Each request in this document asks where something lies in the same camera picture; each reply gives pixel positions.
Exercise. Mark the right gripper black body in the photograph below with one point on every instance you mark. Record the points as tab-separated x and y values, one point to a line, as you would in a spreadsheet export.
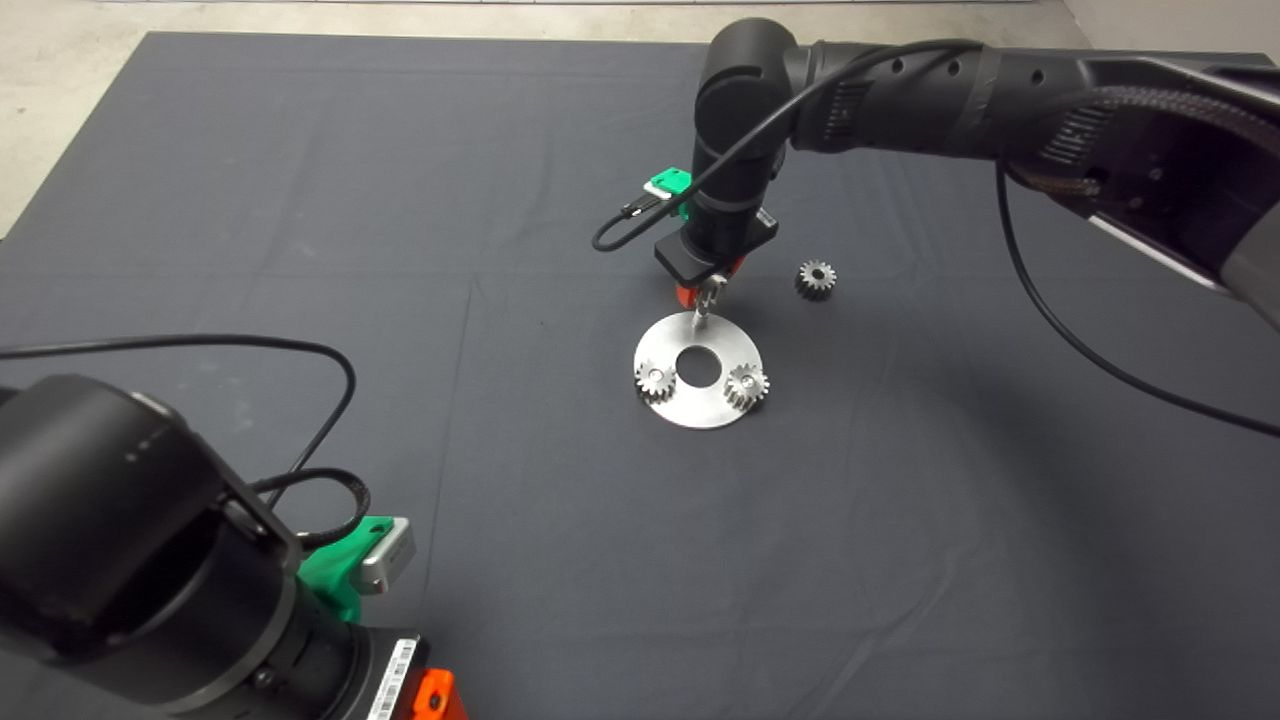
715	250

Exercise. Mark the small dark steel gear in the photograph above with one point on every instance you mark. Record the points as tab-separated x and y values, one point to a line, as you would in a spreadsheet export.
816	279

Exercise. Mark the green right camera mount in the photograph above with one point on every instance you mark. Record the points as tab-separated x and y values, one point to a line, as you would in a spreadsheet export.
672	182

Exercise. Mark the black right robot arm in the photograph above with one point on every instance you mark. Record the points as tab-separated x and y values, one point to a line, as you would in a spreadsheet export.
900	100

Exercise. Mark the round metal plate with hole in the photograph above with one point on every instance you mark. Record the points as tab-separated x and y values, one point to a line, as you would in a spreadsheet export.
690	405

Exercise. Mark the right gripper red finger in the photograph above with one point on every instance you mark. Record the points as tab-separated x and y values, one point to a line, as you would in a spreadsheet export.
737	266
688	295

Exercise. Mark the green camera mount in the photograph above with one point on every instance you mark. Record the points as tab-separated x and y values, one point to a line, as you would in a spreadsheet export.
335	580
672	182

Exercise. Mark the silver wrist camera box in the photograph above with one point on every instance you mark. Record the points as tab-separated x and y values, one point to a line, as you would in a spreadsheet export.
390	560
655	190

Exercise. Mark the dark grey table cloth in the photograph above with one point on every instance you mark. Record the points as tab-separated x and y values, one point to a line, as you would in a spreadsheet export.
500	200

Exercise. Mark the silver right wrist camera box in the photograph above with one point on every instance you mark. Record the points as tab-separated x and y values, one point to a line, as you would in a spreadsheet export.
655	190

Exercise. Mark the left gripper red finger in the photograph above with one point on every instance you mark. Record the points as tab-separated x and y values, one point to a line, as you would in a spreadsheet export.
436	697

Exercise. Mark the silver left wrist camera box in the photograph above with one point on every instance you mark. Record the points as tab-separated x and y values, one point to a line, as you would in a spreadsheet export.
390	560

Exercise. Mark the small shiny steel gear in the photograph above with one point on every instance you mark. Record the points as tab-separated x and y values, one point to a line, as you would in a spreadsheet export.
747	385
655	380

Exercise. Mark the green left camera mount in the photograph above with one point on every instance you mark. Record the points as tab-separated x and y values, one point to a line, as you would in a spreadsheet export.
335	580

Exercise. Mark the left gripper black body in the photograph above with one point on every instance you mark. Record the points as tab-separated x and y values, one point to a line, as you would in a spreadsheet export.
385	680

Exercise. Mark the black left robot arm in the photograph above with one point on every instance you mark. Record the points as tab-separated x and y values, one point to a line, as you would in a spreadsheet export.
100	520

